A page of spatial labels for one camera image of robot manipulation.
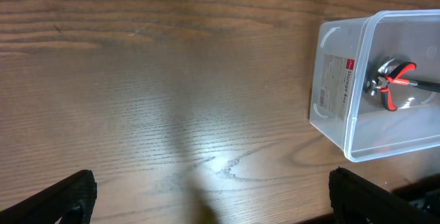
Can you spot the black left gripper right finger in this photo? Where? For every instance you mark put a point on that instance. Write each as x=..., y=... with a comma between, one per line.
x=357, y=200

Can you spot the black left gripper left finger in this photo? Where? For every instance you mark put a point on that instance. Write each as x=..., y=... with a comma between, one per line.
x=71, y=200

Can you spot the small claw hammer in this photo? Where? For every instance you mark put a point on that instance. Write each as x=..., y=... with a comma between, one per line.
x=368, y=85

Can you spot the red handled pliers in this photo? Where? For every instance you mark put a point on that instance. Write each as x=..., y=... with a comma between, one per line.
x=390, y=73

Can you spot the clear plastic container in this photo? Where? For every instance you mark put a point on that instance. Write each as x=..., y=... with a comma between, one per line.
x=353, y=120

